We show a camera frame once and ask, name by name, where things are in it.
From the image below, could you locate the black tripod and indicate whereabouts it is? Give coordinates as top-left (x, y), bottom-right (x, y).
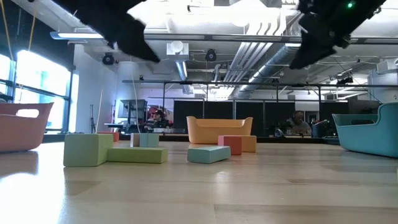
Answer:
top-left (89, 104), bottom-right (96, 134)

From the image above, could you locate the ceiling strip light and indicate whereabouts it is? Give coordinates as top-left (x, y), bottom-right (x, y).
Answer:
top-left (49, 30), bottom-right (105, 40)

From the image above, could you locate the orange rectangular block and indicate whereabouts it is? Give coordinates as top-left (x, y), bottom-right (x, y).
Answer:
top-left (241, 135), bottom-right (257, 153)

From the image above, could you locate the green rectangular block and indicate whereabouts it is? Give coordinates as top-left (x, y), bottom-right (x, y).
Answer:
top-left (63, 133), bottom-right (114, 167)
top-left (107, 146), bottom-right (169, 164)

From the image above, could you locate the coral rectangular block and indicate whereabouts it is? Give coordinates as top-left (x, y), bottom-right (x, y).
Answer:
top-left (98, 131), bottom-right (120, 142)

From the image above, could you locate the terracotta plastic bin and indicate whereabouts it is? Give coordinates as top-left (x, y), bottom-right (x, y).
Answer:
top-left (0, 102), bottom-right (54, 153)

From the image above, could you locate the white hanging cable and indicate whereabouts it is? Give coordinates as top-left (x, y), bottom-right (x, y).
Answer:
top-left (129, 70), bottom-right (141, 134)

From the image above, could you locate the small teal cube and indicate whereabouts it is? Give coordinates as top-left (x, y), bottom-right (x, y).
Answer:
top-left (139, 133), bottom-right (160, 148)

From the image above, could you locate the black pipe rail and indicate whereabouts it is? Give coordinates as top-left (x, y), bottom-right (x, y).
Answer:
top-left (121, 79), bottom-right (398, 88)

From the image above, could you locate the black curtain partition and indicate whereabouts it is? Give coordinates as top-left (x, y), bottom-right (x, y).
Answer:
top-left (172, 99), bottom-right (383, 138)

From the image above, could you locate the yellow plastic bin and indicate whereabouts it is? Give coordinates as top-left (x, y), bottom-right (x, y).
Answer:
top-left (186, 116), bottom-right (254, 145)

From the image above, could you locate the white ceiling box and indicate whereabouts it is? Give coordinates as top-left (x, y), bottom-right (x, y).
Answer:
top-left (166, 41), bottom-right (190, 62)

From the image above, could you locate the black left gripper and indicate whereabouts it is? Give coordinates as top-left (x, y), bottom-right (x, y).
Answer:
top-left (77, 9), bottom-right (161, 63)

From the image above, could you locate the black track light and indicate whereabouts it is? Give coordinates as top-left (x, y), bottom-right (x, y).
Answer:
top-left (336, 75), bottom-right (354, 85)

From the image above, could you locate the white leaning pole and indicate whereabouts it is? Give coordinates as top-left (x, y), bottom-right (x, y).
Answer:
top-left (95, 89), bottom-right (104, 134)

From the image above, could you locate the yellow hanging rope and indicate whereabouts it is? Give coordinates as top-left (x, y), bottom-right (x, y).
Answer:
top-left (27, 0), bottom-right (39, 52)
top-left (0, 0), bottom-right (15, 62)

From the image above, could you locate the person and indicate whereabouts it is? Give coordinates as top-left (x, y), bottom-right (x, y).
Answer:
top-left (285, 110), bottom-right (313, 135)
top-left (144, 107), bottom-right (171, 129)

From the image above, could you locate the teal rectangular block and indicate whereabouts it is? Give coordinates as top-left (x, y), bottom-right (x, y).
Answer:
top-left (187, 146), bottom-right (232, 165)

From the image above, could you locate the equipment cart with monitor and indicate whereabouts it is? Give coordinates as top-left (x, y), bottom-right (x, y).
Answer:
top-left (119, 99), bottom-right (149, 134)

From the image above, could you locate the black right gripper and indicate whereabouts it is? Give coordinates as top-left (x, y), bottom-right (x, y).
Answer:
top-left (289, 0), bottom-right (352, 70)

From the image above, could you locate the white wall unit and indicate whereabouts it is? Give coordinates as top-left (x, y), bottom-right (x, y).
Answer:
top-left (376, 58), bottom-right (398, 75)

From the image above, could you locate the dark blue chair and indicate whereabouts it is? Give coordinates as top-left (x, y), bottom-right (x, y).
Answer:
top-left (312, 119), bottom-right (331, 139)

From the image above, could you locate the teal plastic bin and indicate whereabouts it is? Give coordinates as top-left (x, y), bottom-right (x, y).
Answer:
top-left (331, 102), bottom-right (398, 159)

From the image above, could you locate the grey overhead beam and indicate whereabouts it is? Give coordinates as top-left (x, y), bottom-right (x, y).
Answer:
top-left (144, 33), bottom-right (398, 45)

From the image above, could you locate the small coral cube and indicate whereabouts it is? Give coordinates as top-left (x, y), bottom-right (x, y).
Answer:
top-left (218, 135), bottom-right (243, 156)

